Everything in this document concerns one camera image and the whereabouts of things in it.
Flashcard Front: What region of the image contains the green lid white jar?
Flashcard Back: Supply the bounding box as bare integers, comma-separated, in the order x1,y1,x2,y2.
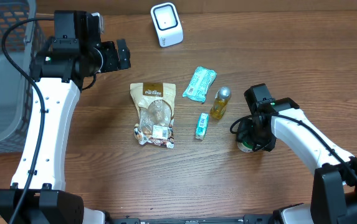
237,141,253,152

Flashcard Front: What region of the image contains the yellow liquid bottle grey cap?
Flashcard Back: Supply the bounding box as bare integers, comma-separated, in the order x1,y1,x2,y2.
210,86,232,119

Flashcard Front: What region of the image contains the Kleenex tissue pack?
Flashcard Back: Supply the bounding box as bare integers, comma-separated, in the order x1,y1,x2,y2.
195,113,209,140

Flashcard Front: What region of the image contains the brown white snack bag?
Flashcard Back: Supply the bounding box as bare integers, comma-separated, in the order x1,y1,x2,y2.
130,83,176,149

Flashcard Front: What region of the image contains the teal snack packet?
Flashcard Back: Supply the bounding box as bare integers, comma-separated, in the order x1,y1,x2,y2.
183,67,217,103

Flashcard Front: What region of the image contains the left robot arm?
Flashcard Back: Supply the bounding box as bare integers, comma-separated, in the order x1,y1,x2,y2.
0,11,131,223

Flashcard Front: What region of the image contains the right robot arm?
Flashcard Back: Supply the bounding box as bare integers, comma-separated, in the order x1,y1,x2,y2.
230,83,357,224

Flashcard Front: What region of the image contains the white barcode scanner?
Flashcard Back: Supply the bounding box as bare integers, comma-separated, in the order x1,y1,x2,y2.
150,2,184,47

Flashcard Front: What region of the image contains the grey plastic mesh basket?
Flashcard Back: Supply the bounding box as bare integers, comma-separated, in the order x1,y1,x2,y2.
0,0,37,153

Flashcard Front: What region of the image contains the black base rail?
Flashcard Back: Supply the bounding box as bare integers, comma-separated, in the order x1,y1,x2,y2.
109,203,313,224

